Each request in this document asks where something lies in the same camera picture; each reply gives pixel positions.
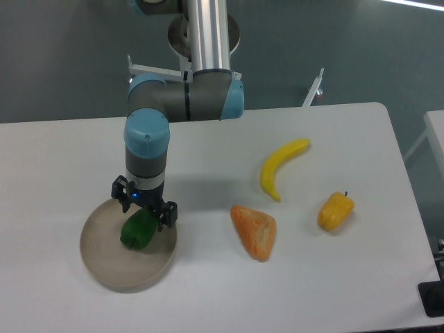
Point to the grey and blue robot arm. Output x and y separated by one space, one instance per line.
208 91

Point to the white stand leg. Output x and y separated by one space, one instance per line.
315 90

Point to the orange bread wedge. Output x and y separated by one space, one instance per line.
256 229

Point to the green bell pepper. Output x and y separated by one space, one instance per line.
138 230

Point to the white side table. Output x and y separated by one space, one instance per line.
433 134

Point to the yellow bell pepper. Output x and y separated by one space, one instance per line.
335 211

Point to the black device at table edge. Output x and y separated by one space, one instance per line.
431 293

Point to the yellow banana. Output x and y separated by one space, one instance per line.
275 160

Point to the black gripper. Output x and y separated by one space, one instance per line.
165 213

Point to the beige round plate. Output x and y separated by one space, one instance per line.
116 266

